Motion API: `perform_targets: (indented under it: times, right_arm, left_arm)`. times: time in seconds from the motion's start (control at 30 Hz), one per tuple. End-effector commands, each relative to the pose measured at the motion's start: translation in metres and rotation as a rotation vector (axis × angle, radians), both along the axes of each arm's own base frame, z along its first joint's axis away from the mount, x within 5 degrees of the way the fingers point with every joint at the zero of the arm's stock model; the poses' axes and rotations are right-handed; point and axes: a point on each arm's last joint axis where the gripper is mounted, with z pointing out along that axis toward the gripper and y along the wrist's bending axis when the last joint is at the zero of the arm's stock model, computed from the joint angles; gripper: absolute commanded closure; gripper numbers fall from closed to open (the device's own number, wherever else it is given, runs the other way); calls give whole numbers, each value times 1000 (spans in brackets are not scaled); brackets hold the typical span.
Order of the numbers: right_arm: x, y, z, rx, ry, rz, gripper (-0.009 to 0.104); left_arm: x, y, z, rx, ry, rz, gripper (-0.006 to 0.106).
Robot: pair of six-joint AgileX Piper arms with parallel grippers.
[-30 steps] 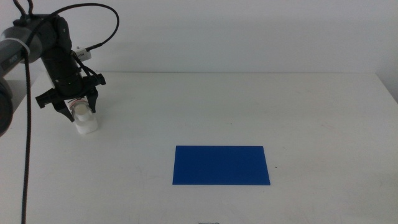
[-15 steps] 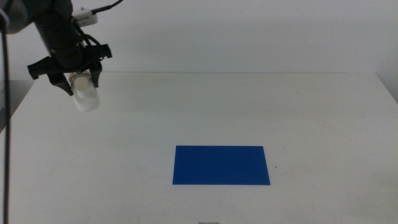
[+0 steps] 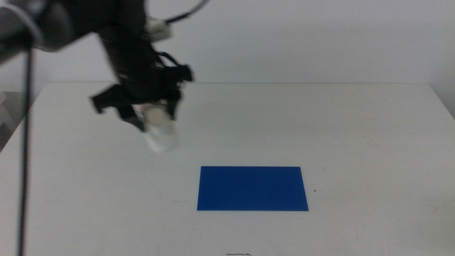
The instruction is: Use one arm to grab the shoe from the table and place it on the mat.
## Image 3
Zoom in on white cable tie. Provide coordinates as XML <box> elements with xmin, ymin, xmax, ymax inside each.
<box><xmin>6</xmin><ymin>2</ymin><xmax>46</xmax><ymax>48</ymax></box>

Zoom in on blue rectangular mat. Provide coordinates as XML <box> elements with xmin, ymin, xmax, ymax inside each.
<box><xmin>196</xmin><ymin>165</ymin><xmax>309</xmax><ymax>212</ymax></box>

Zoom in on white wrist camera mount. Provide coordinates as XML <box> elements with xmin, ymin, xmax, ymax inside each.
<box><xmin>145</xmin><ymin>16</ymin><xmax>173</xmax><ymax>42</ymax></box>

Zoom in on black braided cable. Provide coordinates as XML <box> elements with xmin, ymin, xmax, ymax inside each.
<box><xmin>15</xmin><ymin>0</ymin><xmax>211</xmax><ymax>256</ymax></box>

